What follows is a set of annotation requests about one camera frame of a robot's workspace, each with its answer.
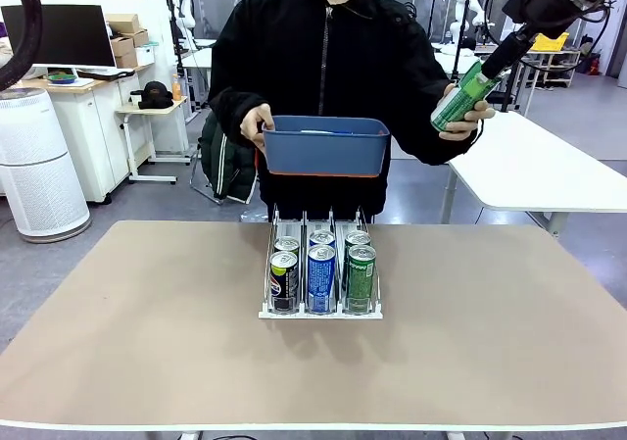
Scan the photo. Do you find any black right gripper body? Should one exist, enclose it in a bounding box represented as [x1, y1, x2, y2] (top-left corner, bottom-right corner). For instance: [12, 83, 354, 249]
[503, 0, 589, 40]

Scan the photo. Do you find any green beverage can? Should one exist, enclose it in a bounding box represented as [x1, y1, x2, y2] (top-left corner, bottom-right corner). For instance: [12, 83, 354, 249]
[345, 244, 378, 313]
[429, 60, 491, 132]
[344, 229, 372, 253]

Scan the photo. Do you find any blue bin with orange trim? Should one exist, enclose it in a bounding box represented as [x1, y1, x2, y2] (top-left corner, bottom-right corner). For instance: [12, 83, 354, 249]
[262, 115, 392, 179]

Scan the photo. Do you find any person's left forearm black sleeve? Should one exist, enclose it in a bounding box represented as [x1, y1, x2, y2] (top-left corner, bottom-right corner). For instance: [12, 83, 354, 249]
[391, 116, 484, 167]

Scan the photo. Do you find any person's right forearm black sleeve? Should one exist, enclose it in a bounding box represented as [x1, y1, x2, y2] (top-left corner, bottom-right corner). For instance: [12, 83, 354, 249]
[209, 86, 270, 140]

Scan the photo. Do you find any blue beverage can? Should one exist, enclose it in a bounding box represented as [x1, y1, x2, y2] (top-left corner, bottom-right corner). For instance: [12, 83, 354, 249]
[309, 229, 337, 251]
[307, 244, 338, 314]

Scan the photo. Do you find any white clear can dispenser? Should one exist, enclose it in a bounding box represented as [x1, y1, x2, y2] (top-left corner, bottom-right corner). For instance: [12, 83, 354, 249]
[258, 203, 384, 321]

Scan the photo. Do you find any person's left hand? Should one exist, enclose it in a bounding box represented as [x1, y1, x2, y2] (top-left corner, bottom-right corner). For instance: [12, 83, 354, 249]
[438, 81, 497, 143]

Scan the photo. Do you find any person's right hand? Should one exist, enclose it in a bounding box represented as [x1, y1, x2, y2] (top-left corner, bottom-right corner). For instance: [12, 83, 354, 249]
[239, 104, 275, 147]

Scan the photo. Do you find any yellow plastic crate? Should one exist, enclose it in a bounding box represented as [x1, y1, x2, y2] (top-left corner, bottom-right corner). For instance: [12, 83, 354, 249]
[531, 31, 570, 52]

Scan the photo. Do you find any wooden shelf rack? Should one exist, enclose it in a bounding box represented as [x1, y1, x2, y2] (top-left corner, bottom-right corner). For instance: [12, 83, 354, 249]
[521, 49, 582, 89]

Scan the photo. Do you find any white background table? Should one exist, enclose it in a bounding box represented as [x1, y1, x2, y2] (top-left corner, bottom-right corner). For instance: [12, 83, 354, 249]
[433, 50, 491, 76]

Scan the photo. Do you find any black keyboard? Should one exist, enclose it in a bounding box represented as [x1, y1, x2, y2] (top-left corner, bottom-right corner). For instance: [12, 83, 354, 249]
[77, 67, 136, 80]

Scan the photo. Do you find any black computer monitor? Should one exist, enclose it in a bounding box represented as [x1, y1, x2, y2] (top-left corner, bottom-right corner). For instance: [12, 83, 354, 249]
[1, 4, 118, 69]

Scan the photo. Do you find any large white table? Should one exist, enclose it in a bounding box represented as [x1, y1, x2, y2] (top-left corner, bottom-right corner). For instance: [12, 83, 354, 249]
[448, 111, 627, 238]

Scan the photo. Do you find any black cap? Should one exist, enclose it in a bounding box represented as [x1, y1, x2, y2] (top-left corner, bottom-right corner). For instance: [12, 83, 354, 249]
[129, 80, 175, 111]

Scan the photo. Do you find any small rolling side table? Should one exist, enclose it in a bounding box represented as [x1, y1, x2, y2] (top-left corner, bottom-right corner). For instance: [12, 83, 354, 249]
[115, 97, 190, 185]

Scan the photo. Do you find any white cabinet desk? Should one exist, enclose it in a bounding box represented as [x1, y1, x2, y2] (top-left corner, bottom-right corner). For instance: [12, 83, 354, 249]
[19, 65, 148, 205]

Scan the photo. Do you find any person in black jacket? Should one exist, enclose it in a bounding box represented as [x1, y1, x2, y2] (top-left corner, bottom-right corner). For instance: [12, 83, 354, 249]
[208, 0, 484, 223]

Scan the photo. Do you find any dark green padded jacket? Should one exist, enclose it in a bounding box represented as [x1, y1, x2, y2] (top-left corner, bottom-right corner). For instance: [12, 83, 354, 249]
[198, 111, 259, 206]

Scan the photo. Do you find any white air purifier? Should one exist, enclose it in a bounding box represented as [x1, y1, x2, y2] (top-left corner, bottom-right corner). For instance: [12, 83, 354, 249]
[0, 86, 93, 244]

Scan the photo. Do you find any black Pepsi can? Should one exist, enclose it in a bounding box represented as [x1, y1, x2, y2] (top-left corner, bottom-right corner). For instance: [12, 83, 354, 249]
[272, 236, 301, 260]
[268, 251, 301, 313]

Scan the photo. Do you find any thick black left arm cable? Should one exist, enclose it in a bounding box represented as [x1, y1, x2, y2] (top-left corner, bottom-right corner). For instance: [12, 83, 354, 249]
[0, 0, 44, 92]

